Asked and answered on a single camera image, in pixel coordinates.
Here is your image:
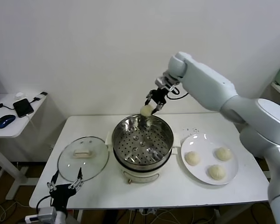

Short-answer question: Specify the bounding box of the white work table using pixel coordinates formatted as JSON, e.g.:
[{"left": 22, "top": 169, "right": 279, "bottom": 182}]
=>
[{"left": 29, "top": 113, "right": 277, "bottom": 210}]

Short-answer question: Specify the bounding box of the white steamed baozi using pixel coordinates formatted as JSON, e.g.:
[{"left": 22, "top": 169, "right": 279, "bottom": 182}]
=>
[
  {"left": 208, "top": 164, "right": 226, "bottom": 181},
  {"left": 140, "top": 104, "right": 154, "bottom": 117},
  {"left": 185, "top": 151, "right": 201, "bottom": 166},
  {"left": 215, "top": 147, "right": 232, "bottom": 161}
]

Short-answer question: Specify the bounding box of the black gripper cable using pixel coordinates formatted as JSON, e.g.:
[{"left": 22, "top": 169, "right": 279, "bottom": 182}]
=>
[
  {"left": 36, "top": 195, "right": 52, "bottom": 210},
  {"left": 167, "top": 87, "right": 190, "bottom": 100}
]

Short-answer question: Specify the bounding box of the black smartphone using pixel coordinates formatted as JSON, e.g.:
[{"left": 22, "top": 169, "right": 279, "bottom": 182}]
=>
[{"left": 13, "top": 98, "right": 35, "bottom": 119}]

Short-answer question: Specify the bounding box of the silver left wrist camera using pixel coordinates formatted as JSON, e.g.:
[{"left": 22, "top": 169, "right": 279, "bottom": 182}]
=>
[{"left": 25, "top": 206, "right": 58, "bottom": 222}]

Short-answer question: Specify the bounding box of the cream electric cooker base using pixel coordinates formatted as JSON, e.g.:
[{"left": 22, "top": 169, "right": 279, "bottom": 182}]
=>
[{"left": 105, "top": 130, "right": 182, "bottom": 185}]

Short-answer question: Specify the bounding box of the black usb adapter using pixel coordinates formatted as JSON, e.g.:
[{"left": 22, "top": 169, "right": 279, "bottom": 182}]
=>
[{"left": 31, "top": 91, "right": 49, "bottom": 104}]

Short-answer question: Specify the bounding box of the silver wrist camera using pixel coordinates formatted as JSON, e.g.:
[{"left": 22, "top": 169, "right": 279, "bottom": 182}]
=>
[
  {"left": 25, "top": 206, "right": 58, "bottom": 222},
  {"left": 154, "top": 72, "right": 181, "bottom": 93}
]

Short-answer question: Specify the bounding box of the round glass pot lid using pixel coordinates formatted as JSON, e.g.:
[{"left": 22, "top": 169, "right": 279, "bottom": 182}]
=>
[{"left": 57, "top": 136, "right": 110, "bottom": 183}]

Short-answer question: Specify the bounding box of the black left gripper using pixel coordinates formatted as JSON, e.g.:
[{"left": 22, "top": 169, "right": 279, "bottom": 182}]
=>
[{"left": 46, "top": 167, "right": 84, "bottom": 210}]

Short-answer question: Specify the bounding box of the stainless steel steamer basket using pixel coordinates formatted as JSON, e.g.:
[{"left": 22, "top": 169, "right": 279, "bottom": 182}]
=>
[{"left": 112, "top": 113, "right": 175, "bottom": 165}]

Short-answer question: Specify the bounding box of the white phone charging cable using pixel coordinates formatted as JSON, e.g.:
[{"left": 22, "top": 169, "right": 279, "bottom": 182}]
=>
[{"left": 25, "top": 113, "right": 38, "bottom": 133}]

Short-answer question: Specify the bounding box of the white round plate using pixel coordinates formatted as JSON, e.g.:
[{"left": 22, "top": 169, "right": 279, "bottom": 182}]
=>
[{"left": 181, "top": 133, "right": 239, "bottom": 186}]

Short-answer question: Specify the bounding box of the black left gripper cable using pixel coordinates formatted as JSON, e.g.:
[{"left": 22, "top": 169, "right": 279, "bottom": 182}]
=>
[{"left": 36, "top": 195, "right": 52, "bottom": 210}]

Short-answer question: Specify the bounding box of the black laptop cable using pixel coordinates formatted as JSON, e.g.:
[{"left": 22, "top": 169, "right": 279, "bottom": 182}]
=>
[{"left": 0, "top": 102, "right": 16, "bottom": 112}]

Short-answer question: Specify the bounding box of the blue computer mouse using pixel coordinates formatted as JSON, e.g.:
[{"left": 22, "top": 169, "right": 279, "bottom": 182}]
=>
[{"left": 0, "top": 114, "right": 16, "bottom": 129}]

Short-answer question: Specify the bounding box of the white power strip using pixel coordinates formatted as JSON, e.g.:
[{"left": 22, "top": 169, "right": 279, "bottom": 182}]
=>
[{"left": 139, "top": 208, "right": 159, "bottom": 215}]

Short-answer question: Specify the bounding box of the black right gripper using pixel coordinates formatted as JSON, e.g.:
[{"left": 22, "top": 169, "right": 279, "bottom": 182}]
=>
[{"left": 144, "top": 88, "right": 169, "bottom": 115}]

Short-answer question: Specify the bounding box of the white side desk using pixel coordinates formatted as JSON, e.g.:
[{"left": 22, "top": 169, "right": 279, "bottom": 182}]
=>
[{"left": 0, "top": 93, "right": 49, "bottom": 201}]

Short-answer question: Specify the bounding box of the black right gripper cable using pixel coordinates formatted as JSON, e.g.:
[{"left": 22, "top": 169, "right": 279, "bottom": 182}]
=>
[{"left": 167, "top": 87, "right": 190, "bottom": 100}]

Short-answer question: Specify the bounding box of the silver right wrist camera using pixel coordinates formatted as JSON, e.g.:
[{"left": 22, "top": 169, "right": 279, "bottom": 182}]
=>
[{"left": 154, "top": 72, "right": 181, "bottom": 93}]

